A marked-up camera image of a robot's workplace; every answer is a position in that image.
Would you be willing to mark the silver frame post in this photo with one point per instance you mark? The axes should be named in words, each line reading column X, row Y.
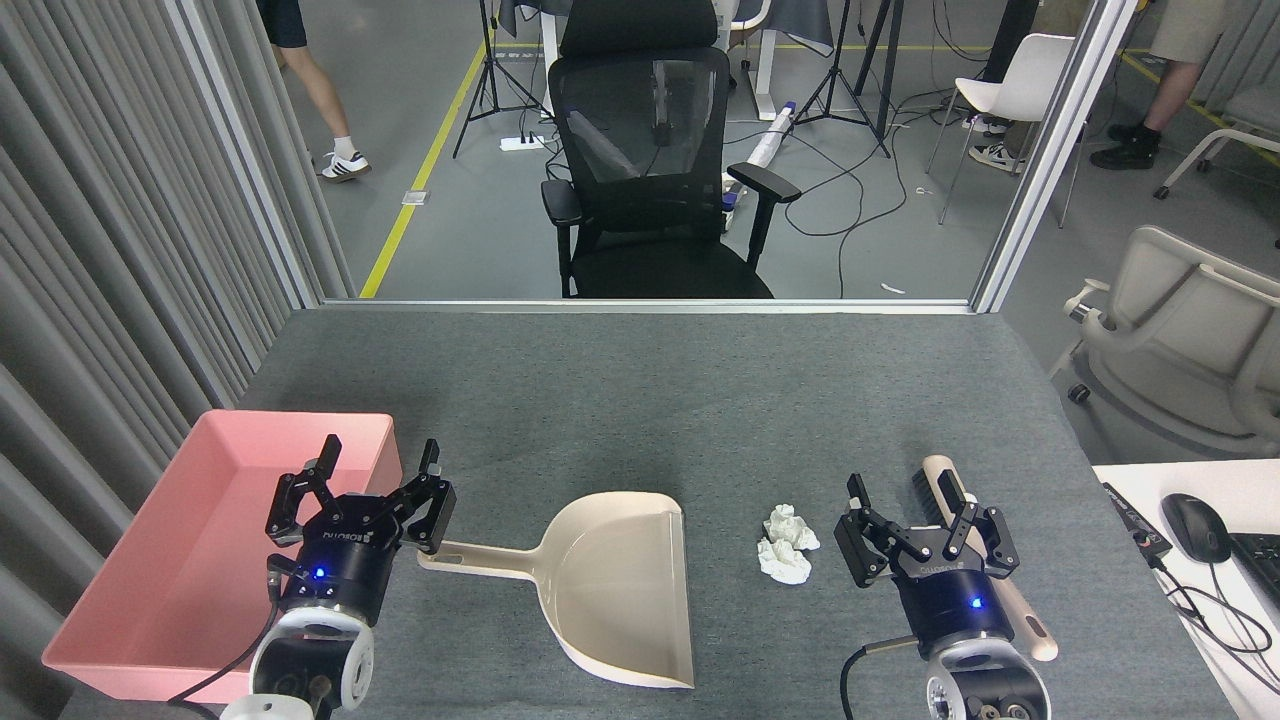
column 1055, row 150
column 228, row 100

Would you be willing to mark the white plastic chair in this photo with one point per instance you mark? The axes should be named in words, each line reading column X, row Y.
column 1030, row 75

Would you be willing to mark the silver floor socket plate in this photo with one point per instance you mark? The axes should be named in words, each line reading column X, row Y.
column 415, row 198

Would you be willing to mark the white paper ball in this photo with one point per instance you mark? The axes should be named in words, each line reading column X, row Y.
column 792, row 527
column 783, row 562

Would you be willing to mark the walking person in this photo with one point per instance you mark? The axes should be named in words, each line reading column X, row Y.
column 320, row 90

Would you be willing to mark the white side desk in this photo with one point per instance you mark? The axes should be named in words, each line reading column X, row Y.
column 1130, row 600

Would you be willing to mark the pale grey office chair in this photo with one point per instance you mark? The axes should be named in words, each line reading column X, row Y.
column 1180, row 340

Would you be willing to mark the robot arm white joint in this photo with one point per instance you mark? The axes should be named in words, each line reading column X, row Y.
column 300, row 630
column 985, row 665

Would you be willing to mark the beige plastic dustpan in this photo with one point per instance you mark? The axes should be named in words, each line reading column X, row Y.
column 620, row 590

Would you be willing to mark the person with white sneakers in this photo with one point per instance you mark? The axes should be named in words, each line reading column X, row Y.
column 995, row 157

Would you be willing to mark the white power strip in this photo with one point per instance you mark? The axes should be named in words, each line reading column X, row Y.
column 522, row 143

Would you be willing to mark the black computer mouse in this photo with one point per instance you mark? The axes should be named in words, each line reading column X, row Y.
column 1195, row 528

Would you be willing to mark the pink plastic bin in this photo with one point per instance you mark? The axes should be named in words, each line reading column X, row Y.
column 180, row 560

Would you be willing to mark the grey pleated curtain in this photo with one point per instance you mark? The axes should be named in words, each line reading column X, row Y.
column 80, row 200

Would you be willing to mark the black keyboard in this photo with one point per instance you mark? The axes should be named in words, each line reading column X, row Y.
column 1262, row 565

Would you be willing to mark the grey chair with white base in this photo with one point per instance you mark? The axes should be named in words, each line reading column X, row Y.
column 1255, row 105

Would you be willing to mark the beige hand brush black bristles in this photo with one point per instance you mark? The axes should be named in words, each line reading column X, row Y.
column 1030, row 620

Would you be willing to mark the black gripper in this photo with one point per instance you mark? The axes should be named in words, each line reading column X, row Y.
column 955, row 595
column 340, row 560

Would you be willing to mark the black tripod stand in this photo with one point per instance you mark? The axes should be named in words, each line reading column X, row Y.
column 490, row 60
column 838, row 60

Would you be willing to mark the white rolled tube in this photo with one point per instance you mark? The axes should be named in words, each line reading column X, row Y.
column 770, row 140

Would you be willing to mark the black mesh office chair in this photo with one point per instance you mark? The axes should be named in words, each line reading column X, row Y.
column 660, row 260

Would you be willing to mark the black device with red button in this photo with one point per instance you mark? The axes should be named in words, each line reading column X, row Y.
column 1135, row 520

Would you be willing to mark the person with black shoes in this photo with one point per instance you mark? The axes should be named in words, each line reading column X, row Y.
column 1175, row 80

